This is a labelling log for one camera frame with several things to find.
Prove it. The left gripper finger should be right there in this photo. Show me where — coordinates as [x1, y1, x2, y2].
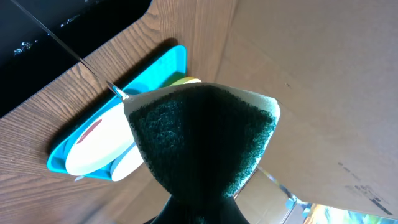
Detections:
[150, 196, 249, 224]

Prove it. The green scrubbing sponge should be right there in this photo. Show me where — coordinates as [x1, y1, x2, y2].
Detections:
[124, 83, 280, 208]

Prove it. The light blue plate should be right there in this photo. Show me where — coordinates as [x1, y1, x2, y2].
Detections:
[110, 142, 143, 182]

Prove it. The teal plastic tray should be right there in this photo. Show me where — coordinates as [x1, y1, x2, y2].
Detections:
[47, 45, 187, 180]

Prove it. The black rectangular tray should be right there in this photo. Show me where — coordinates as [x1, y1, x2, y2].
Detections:
[1, 0, 151, 116]

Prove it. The green rimmed plate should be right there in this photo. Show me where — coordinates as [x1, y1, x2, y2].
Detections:
[171, 77, 201, 86]

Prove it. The white plate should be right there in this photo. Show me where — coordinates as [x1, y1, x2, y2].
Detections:
[66, 103, 133, 176]

